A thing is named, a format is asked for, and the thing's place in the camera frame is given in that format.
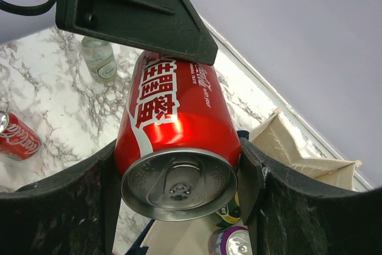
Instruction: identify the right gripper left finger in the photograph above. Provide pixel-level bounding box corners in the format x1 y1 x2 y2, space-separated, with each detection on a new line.
1 142 121 254

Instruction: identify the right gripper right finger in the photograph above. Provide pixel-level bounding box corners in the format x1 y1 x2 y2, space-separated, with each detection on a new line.
238 138 381 254

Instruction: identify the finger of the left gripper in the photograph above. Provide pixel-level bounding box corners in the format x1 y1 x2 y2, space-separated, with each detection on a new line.
56 0 218 65

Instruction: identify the green glass bottle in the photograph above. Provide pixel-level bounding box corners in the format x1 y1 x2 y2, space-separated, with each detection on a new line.
214 193 241 228

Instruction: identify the purple soda can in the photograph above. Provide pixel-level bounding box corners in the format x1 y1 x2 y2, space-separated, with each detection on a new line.
208 226 252 255

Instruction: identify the beige canvas bag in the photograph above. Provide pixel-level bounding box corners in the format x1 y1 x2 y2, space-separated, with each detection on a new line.
112 107 362 255

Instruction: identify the red soda can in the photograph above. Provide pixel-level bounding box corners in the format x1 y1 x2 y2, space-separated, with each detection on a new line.
1 110 41 160
114 51 241 221

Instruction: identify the clear bottle rear left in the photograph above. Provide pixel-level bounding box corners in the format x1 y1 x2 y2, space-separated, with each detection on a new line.
81 36 117 84

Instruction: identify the red soda can front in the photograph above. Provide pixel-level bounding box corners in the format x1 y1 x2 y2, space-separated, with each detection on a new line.
1 110 41 160

